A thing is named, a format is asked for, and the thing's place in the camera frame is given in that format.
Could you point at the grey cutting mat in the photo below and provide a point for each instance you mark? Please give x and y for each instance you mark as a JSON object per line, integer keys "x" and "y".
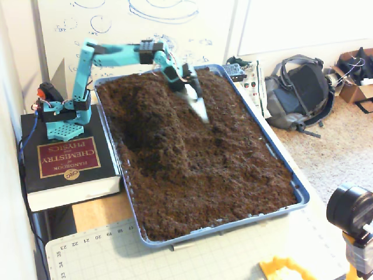
{"x": 204, "y": 262}

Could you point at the white potting soil bag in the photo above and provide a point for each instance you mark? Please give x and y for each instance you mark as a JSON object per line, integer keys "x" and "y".
{"x": 256, "y": 87}

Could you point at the blank white board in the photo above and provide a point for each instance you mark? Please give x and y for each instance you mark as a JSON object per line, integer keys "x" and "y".
{"x": 306, "y": 23}

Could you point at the yellow camera stand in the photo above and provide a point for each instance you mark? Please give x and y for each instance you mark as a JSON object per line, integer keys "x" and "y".
{"x": 357, "y": 256}

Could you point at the black camera lens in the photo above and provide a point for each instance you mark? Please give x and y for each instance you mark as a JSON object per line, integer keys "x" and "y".
{"x": 346, "y": 210}

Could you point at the blue plastic tray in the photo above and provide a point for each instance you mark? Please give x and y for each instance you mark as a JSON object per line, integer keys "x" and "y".
{"x": 303, "y": 198}

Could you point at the short metal rod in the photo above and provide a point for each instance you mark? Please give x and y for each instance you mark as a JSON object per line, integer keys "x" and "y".
{"x": 182, "y": 246}

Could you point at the yellow plastic object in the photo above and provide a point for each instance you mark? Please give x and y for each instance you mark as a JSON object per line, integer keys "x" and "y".
{"x": 279, "y": 268}

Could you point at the grey backpack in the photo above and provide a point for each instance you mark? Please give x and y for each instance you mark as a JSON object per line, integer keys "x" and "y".
{"x": 303, "y": 87}

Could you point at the whiteboard with blue drawings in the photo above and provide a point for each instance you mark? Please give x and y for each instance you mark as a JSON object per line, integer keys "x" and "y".
{"x": 131, "y": 26}

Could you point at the black perforated box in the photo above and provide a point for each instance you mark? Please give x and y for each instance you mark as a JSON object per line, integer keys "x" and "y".
{"x": 234, "y": 71}

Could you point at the cardboard box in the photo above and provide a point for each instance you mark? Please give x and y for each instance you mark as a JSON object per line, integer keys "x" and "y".
{"x": 352, "y": 91}

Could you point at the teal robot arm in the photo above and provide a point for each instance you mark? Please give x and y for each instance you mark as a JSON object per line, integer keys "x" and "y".
{"x": 81, "y": 73}

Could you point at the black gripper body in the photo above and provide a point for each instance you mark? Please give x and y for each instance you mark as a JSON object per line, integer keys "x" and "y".
{"x": 189, "y": 88}

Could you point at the metal blade gripper finger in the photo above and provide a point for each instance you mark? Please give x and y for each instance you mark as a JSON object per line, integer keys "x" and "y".
{"x": 196, "y": 103}

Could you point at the black chemistry physics handbook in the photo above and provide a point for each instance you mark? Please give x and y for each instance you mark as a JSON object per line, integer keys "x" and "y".
{"x": 32, "y": 163}

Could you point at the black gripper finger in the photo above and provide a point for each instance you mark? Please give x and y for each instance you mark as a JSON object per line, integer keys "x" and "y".
{"x": 197, "y": 89}

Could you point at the brown soil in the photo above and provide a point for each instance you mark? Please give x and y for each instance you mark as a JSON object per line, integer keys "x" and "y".
{"x": 204, "y": 175}

